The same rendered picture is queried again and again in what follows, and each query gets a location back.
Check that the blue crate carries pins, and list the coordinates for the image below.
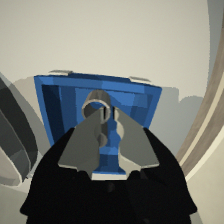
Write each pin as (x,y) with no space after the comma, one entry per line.
(60,106)

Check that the grey metal bushing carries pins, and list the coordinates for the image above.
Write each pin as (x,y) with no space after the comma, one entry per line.
(103,136)
(96,96)

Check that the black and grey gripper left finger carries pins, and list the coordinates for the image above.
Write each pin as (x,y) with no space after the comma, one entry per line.
(77,149)

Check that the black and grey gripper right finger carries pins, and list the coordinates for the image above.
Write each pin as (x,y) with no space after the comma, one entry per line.
(141,150)

